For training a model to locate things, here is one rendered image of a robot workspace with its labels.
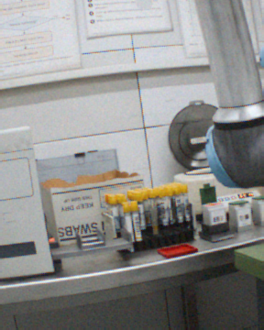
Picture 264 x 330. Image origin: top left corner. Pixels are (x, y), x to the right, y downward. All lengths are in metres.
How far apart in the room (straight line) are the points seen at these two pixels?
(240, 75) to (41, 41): 0.95
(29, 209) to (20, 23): 0.81
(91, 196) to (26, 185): 0.35
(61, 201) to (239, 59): 0.66
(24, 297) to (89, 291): 0.13
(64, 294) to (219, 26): 0.58
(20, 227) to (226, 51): 0.52
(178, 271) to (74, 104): 0.79
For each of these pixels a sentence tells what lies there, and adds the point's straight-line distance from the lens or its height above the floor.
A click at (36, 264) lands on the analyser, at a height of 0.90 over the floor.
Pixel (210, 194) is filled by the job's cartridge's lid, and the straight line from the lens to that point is 1.29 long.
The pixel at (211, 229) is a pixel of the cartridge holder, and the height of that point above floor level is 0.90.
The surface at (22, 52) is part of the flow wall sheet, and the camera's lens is 1.75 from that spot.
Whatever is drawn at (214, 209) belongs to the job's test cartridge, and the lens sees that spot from 1.24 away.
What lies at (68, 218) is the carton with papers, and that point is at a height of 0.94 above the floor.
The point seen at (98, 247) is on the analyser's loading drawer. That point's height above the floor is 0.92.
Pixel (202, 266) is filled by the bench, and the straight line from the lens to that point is 1.16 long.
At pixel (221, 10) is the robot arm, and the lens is 0.92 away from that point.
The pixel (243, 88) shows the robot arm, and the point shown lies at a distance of 0.93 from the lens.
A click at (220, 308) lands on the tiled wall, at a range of 1.99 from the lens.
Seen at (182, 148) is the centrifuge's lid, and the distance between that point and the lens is 1.79.
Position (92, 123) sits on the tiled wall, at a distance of 1.76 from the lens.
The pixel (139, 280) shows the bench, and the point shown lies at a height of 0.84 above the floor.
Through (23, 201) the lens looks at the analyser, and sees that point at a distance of 1.10.
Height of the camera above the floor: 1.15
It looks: 3 degrees down
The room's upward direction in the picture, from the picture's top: 8 degrees counter-clockwise
